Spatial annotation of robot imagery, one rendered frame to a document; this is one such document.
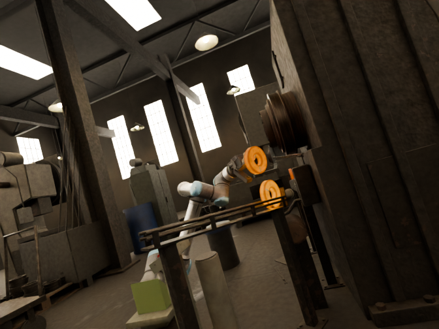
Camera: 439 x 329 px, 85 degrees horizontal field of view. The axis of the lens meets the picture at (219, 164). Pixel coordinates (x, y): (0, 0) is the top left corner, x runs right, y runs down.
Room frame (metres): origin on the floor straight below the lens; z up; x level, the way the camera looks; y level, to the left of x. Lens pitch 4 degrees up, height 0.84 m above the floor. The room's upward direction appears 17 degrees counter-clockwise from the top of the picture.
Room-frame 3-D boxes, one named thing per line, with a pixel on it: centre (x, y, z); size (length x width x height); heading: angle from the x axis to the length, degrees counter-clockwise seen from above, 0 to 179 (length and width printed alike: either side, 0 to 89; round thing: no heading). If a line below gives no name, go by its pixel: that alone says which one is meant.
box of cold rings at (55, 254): (3.92, 2.51, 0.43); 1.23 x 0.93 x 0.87; 165
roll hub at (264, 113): (1.72, -0.41, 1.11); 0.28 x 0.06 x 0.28; 167
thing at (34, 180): (5.22, 4.17, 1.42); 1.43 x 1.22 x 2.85; 82
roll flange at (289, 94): (1.68, -0.59, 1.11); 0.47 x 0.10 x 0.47; 167
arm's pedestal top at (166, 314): (1.79, 0.73, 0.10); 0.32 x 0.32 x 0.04; 78
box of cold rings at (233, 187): (4.53, -0.45, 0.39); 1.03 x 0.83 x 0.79; 81
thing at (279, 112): (1.70, -0.51, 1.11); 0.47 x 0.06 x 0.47; 167
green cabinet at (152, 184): (5.13, 1.52, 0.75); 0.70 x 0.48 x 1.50; 167
